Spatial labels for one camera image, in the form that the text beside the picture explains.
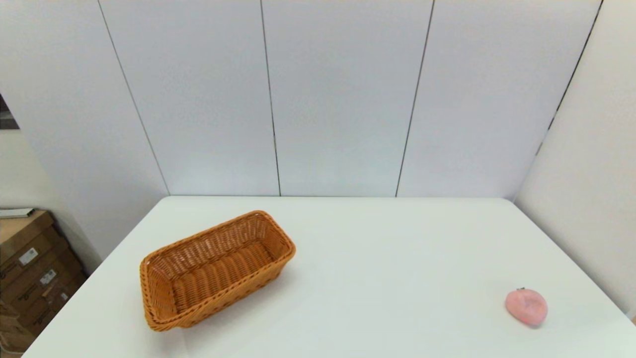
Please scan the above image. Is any orange wicker basket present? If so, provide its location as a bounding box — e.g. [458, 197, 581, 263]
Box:
[139, 210, 297, 332]

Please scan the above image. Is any pink peach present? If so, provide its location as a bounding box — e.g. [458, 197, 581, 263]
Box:
[505, 287, 549, 327]

